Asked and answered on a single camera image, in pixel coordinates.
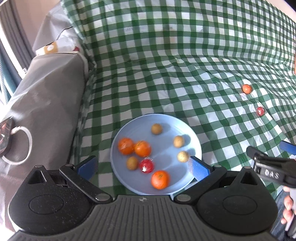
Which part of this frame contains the brown longan fruit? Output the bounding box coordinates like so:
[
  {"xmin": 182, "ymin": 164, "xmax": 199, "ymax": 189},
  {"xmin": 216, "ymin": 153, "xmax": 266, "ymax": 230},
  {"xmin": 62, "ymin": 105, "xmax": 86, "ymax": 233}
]
[
  {"xmin": 177, "ymin": 151, "xmax": 190, "ymax": 163},
  {"xmin": 151, "ymin": 123, "xmax": 163, "ymax": 135}
]

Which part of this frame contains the beige longan fruit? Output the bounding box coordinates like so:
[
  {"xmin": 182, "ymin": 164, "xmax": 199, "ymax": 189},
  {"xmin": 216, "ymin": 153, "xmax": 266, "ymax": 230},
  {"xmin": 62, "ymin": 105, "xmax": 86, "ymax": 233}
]
[
  {"xmin": 173, "ymin": 136, "xmax": 185, "ymax": 148},
  {"xmin": 126, "ymin": 156, "xmax": 138, "ymax": 171}
]

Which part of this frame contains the large orange fruit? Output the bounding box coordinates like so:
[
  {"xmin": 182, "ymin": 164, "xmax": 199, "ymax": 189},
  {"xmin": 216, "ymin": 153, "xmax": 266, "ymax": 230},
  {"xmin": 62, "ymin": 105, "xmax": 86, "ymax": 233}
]
[{"xmin": 117, "ymin": 138, "xmax": 134, "ymax": 155}]

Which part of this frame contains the person's right hand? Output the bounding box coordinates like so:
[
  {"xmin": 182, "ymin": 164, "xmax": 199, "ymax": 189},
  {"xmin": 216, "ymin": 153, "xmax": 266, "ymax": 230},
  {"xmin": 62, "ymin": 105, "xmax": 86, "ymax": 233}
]
[{"xmin": 281, "ymin": 195, "xmax": 293, "ymax": 225}]

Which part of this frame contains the small red fruit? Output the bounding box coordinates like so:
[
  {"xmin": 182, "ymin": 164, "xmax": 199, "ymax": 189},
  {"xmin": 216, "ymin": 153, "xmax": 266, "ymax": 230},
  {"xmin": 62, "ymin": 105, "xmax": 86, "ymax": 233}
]
[{"xmin": 256, "ymin": 106, "xmax": 265, "ymax": 117}]

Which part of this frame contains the light blue plate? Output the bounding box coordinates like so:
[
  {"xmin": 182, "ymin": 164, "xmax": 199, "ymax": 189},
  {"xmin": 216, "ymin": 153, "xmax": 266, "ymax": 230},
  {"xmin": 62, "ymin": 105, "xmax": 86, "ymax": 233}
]
[{"xmin": 110, "ymin": 114, "xmax": 202, "ymax": 195}]

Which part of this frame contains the red wrapped fruit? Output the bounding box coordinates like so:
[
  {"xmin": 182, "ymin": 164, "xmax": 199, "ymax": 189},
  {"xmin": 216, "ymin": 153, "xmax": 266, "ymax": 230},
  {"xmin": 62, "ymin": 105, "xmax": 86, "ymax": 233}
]
[{"xmin": 139, "ymin": 158, "xmax": 154, "ymax": 173}]

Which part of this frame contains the small orange fruit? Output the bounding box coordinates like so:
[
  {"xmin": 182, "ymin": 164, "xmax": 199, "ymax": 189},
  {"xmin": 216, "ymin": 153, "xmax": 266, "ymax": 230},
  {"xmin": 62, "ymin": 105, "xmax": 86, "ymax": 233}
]
[{"xmin": 242, "ymin": 84, "xmax": 252, "ymax": 94}]

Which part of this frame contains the grey sofa armrest cover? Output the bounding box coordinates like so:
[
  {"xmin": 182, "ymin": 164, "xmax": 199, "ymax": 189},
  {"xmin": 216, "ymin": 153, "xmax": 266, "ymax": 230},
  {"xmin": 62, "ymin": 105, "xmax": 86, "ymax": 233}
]
[{"xmin": 1, "ymin": 52, "xmax": 88, "ymax": 230}]

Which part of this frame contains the green checkered tablecloth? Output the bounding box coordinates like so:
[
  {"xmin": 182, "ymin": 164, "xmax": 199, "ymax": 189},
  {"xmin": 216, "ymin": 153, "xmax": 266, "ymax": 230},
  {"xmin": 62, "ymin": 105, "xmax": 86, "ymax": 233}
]
[{"xmin": 61, "ymin": 1, "xmax": 295, "ymax": 195}]

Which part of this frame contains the black smartphone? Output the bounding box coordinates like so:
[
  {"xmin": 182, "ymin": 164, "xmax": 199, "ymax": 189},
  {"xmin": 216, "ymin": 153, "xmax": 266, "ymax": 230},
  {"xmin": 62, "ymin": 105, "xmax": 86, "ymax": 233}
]
[{"xmin": 0, "ymin": 117, "xmax": 14, "ymax": 157}]

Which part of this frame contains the patterned grey cushion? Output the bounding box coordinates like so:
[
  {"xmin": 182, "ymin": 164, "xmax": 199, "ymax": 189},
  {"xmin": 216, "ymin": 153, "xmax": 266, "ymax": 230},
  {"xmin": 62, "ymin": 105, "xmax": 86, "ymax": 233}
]
[{"xmin": 32, "ymin": 4, "xmax": 82, "ymax": 55}]

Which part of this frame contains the white charging cable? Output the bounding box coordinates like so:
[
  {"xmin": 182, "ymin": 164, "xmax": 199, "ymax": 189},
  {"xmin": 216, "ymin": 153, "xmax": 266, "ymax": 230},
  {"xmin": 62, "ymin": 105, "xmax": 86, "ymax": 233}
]
[{"xmin": 1, "ymin": 126, "xmax": 33, "ymax": 165}]

